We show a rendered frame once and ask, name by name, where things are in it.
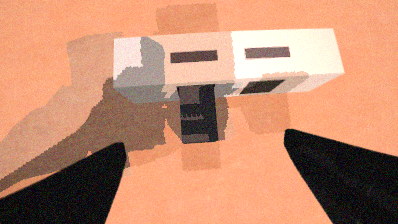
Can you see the black two-prong plug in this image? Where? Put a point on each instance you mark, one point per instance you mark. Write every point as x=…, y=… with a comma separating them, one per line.
x=198, y=114

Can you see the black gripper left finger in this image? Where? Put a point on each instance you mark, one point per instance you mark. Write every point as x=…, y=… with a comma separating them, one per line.
x=82, y=193

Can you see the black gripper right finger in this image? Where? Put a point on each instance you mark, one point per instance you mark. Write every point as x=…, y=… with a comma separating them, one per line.
x=352, y=184

